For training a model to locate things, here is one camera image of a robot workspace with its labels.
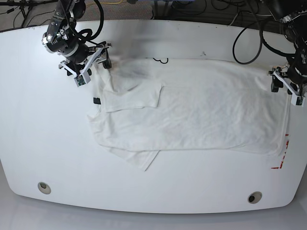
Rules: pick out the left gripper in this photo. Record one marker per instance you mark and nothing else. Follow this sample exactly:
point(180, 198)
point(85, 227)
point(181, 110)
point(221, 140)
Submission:
point(293, 78)

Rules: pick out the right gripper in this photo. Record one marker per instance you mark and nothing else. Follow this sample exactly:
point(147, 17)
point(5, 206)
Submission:
point(84, 57)

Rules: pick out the white printed T-shirt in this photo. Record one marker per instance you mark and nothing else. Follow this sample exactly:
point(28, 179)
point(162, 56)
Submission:
point(187, 104)

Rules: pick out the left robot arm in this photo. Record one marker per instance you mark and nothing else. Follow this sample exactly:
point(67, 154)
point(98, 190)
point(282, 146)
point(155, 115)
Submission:
point(291, 15)

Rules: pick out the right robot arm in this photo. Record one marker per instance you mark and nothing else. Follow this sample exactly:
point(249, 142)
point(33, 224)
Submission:
point(62, 37)

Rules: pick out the red tape rectangle marking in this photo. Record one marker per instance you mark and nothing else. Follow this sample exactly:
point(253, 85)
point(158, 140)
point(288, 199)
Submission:
point(283, 153)

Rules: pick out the black tripod stand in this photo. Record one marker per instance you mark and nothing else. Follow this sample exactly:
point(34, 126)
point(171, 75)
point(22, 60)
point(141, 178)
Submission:
point(24, 7)

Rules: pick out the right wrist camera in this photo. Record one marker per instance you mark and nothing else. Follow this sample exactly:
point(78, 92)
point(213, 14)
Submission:
point(81, 80)

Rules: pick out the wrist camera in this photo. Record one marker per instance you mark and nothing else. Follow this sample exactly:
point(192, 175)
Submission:
point(297, 100)
point(81, 80)

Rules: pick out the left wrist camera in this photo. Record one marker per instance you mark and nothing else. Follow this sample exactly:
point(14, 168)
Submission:
point(297, 100)

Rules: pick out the right table cable grommet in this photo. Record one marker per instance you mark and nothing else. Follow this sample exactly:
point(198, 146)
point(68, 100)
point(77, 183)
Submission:
point(255, 197)

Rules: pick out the table cable grommet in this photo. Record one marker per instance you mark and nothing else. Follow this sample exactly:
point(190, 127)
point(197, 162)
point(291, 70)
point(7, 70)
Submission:
point(255, 197)
point(44, 188)

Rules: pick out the left table cable grommet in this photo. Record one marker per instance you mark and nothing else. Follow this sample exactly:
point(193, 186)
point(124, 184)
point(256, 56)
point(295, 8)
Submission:
point(44, 188)

